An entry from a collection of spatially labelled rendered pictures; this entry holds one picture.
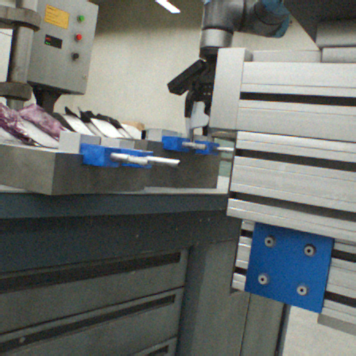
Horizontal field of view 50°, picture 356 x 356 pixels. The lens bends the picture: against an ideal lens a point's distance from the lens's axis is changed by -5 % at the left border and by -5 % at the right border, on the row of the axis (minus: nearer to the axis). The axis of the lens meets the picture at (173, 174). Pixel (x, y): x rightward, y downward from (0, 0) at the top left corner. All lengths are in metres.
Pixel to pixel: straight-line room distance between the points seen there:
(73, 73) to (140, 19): 7.73
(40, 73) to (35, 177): 1.14
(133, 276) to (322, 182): 0.50
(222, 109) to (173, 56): 8.19
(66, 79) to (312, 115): 1.40
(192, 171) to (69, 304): 0.39
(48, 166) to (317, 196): 0.32
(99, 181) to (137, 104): 8.26
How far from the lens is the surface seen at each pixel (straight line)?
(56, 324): 0.72
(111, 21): 9.93
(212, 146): 0.88
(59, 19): 1.71
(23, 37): 1.47
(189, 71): 0.93
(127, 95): 9.06
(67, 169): 0.53
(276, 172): 0.40
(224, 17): 0.92
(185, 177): 0.87
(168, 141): 0.80
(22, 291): 0.66
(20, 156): 0.54
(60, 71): 1.69
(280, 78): 0.42
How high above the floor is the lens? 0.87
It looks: 3 degrees down
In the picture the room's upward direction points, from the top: 8 degrees clockwise
